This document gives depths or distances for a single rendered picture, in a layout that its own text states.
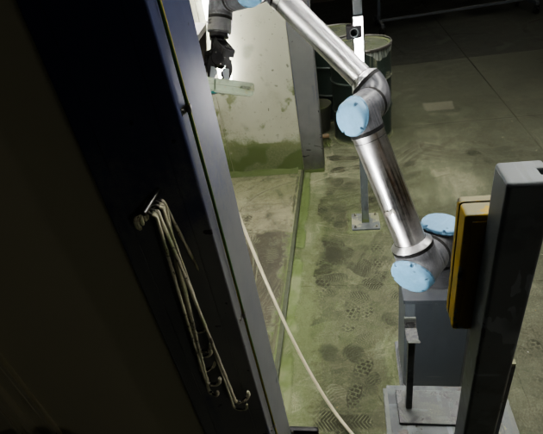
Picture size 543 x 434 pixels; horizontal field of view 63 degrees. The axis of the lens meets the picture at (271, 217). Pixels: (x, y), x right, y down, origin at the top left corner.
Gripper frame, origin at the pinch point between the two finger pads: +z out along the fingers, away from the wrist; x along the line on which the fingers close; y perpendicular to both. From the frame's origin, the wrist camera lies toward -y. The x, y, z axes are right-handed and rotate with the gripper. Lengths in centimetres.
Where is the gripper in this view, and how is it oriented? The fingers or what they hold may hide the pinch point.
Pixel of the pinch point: (218, 89)
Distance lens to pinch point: 169.7
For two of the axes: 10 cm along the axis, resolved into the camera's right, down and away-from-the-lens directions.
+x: -8.8, 0.1, -4.7
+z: -0.7, 9.9, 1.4
